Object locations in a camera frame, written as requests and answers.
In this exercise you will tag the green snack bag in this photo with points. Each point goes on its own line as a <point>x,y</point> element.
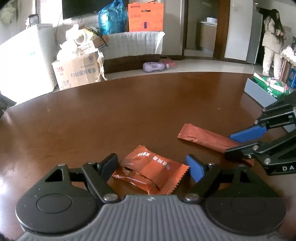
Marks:
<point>271,87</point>

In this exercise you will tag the beige curtain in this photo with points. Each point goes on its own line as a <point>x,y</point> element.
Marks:
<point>5,15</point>

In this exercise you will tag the orange gift box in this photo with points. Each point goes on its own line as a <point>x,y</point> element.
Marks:
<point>145,18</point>

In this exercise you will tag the orange square snack packet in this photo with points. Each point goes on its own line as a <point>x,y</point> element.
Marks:
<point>157,169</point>

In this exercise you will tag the small cardboard box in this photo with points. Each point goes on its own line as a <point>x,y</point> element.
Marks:
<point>97,44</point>

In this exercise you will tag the grey box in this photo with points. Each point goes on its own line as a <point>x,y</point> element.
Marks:
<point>256,91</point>

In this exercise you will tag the black television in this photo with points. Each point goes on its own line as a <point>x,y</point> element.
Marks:
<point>78,8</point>

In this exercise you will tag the blue plastic bag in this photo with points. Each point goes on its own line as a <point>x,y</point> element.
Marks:
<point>113,19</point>

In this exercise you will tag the long red snack bar packet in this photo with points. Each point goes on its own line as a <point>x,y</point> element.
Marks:
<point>203,138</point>

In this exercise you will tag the kitchen counter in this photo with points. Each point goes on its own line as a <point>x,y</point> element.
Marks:
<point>205,36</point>

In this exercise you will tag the pink packet on floor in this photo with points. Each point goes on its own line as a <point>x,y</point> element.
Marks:
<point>170,62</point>

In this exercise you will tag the blue stool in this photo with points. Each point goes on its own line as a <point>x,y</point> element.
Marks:
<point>292,77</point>

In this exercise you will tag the grey refrigerator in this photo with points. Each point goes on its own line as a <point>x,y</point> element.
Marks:
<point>254,37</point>

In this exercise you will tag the white pot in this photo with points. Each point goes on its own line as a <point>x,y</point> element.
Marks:
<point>211,20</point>

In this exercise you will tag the purple bottle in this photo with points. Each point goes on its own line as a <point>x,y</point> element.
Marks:
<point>153,67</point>

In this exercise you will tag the large cardboard box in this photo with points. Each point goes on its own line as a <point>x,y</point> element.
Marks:
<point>78,71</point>

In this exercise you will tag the table with lace cloth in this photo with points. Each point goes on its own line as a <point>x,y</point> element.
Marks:
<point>289,58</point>

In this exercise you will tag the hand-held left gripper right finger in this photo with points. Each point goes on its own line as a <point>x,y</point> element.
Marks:
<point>195,168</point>

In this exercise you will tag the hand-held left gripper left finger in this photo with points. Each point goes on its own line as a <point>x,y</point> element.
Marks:
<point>108,166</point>

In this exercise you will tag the roll of tape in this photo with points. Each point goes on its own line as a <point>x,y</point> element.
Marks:
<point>82,37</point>

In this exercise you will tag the white plastic bag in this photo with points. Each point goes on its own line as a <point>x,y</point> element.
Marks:
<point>67,44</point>

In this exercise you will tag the white chest freezer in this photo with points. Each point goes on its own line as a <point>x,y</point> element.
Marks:
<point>25,64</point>

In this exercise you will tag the cabinet with white cloth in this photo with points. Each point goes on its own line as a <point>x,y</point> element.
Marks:
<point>134,46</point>

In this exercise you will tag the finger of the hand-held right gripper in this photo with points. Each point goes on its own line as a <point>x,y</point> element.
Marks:
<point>247,134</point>
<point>272,150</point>

